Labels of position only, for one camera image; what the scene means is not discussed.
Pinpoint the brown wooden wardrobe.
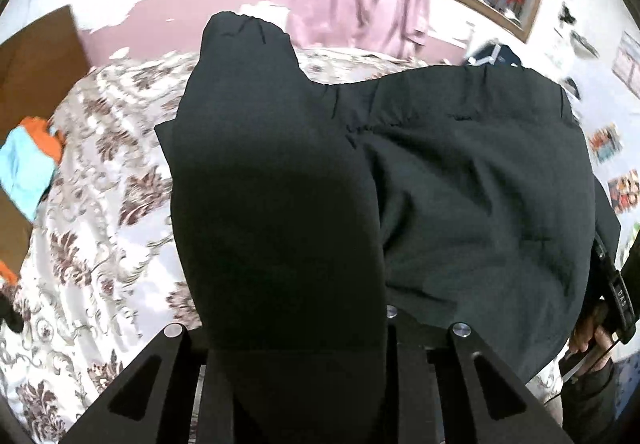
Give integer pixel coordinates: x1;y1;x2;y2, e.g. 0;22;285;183
0;4;93;285

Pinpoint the red and yellow wall picture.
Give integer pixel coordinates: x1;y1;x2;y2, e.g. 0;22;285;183
607;171;640;215

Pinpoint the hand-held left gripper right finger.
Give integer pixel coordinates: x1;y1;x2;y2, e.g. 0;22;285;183
384;304;574;444

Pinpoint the orange cloth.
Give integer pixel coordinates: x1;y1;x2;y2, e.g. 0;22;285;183
19;116;68;165

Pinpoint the person's right forearm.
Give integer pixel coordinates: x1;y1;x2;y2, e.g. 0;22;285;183
559;359;622;444

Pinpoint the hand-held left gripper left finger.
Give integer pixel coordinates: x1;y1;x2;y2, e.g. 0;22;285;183
60;323;238;444

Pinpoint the blue cloth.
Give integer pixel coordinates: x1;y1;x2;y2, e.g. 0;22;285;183
614;356;640;425

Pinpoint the orange and blue wall picture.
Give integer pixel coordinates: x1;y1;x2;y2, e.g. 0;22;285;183
587;124;625;165

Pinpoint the black garment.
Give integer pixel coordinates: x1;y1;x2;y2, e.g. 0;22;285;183
154;11;622;444

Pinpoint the cyan cloth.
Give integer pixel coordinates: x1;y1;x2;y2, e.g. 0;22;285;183
0;128;58;223

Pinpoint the person's right hand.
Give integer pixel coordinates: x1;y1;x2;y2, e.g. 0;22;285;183
569;305;617;372

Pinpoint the strip of wall pictures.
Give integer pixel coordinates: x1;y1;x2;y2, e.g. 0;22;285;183
612;31;640;99

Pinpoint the floral bed sheet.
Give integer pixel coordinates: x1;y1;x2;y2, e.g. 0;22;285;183
0;46;451;435

